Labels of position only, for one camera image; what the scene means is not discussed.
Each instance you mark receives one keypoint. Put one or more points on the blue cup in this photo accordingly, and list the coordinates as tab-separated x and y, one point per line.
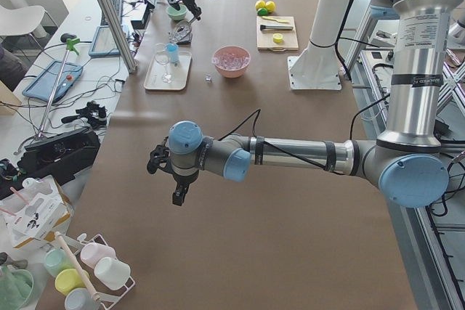
172	51

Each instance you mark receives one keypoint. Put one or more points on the white chair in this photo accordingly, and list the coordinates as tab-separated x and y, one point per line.
23	21

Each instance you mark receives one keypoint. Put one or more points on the lemon half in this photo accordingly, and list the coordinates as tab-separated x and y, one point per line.
277	38

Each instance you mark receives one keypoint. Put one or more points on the green cup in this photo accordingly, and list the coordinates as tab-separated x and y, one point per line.
56	261

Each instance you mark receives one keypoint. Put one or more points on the white cardboard box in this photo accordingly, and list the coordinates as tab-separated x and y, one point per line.
36	212

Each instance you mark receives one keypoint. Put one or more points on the pink cup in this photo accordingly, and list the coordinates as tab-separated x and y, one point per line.
92	252

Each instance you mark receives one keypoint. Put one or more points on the wooden cutting board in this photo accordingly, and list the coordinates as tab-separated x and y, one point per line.
264	38

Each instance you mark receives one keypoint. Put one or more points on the white cup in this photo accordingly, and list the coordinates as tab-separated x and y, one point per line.
112	272

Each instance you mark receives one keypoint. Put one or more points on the yellow plastic knife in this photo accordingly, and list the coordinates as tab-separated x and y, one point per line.
275	19

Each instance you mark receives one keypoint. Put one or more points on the steel muddler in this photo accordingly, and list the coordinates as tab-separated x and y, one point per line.
264	27

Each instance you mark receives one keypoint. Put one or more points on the green lime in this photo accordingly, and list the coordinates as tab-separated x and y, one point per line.
270	6

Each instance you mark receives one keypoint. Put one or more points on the yellow lemon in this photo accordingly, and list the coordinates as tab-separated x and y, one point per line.
260	4
262	12

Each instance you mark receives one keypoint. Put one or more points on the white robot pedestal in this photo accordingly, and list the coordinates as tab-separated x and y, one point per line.
317	67

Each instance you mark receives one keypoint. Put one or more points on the pink bowl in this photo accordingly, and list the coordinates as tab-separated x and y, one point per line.
234	73

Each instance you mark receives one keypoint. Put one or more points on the clear ice cubes pile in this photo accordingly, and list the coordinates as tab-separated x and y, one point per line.
230	61

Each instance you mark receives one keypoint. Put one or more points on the grey cup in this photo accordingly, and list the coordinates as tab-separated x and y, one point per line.
80	299

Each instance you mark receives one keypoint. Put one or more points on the clear wine glass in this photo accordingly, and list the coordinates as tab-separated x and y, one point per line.
162	59

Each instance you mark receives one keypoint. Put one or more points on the green bowl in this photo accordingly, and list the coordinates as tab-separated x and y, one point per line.
177	14

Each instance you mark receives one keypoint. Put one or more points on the wooden pestle stick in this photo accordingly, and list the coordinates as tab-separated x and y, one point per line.
60	238

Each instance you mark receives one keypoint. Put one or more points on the white cup rack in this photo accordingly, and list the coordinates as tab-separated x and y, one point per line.
109	298

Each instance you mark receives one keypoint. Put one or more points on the blue teach pendant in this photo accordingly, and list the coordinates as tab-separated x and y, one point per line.
103	43
41	87

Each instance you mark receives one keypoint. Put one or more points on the yellow cup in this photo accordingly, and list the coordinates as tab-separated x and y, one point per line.
68	280

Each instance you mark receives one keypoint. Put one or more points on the green handled grabber tool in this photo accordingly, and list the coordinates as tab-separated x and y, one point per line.
70	47

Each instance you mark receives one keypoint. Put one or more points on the silver metal ice scoop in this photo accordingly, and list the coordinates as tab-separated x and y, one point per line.
182	27

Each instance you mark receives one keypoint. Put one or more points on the aluminium frame post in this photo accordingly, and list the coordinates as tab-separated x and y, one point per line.
118	35

